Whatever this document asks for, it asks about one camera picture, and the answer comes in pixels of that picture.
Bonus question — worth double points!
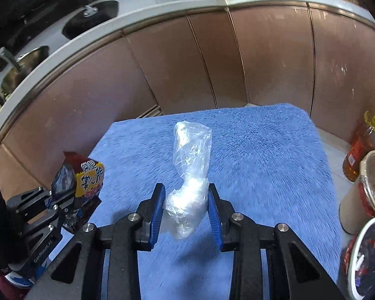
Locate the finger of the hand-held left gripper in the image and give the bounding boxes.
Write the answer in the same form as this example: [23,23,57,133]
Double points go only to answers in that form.
[45,191,79,241]
[6,186,55,222]

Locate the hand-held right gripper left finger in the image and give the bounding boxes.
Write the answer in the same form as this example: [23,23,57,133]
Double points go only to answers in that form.
[42,183,166,300]

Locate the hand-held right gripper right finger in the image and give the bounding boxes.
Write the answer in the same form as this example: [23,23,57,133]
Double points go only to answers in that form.
[208,184,346,300]

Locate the red yellow snack packet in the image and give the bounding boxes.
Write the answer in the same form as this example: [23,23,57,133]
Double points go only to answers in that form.
[51,151,105,233]

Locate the clear plastic bag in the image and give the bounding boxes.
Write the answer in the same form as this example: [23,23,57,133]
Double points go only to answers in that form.
[162,120,213,241]

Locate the beige paper bin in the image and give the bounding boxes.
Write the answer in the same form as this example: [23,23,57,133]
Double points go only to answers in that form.
[339,150,375,235]

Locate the person's left forearm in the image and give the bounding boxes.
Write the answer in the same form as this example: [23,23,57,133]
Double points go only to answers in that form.
[0,269,29,300]

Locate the person's left hand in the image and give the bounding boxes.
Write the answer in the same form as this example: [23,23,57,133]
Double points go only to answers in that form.
[3,267,36,289]

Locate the blue mat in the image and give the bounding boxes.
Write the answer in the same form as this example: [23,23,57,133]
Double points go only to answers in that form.
[45,102,340,300]

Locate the cabinet vent grille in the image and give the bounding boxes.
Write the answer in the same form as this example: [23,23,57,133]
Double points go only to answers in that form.
[137,104,163,119]

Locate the steel faucet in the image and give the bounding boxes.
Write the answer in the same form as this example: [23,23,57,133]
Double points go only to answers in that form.
[0,47,22,71]

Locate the brown kitchen cabinet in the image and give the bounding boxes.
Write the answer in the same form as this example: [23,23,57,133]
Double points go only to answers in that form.
[0,1,375,194]

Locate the cooking oil bottle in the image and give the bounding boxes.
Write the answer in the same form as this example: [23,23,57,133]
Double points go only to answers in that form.
[343,111,375,182]

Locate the white rimmed red bin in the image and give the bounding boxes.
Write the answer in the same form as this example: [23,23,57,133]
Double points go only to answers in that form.
[342,216,375,300]

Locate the white kitchen countertop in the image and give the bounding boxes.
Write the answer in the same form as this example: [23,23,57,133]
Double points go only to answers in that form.
[0,0,375,151]

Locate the steel pot with handle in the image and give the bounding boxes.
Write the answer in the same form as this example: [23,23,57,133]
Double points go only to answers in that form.
[0,45,51,93]

